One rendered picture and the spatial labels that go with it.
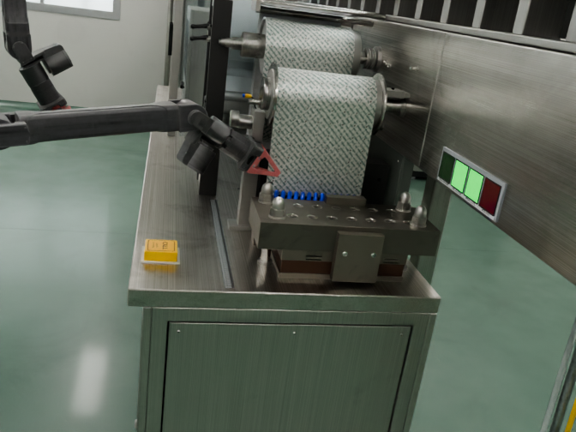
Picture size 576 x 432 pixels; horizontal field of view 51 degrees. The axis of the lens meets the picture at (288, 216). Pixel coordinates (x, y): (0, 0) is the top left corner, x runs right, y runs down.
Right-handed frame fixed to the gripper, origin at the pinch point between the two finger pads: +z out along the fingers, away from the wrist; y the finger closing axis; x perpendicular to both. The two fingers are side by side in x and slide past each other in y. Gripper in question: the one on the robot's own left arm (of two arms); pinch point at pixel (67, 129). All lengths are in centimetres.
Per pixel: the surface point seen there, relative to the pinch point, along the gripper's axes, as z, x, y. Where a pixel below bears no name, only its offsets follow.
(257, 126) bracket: 6, -35, -47
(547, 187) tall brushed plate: 4, -49, -118
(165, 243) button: 15, -2, -55
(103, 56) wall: 106, -103, 498
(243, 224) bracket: 28, -22, -46
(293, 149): 11, -38, -57
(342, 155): 17, -47, -61
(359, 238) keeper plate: 24, -35, -81
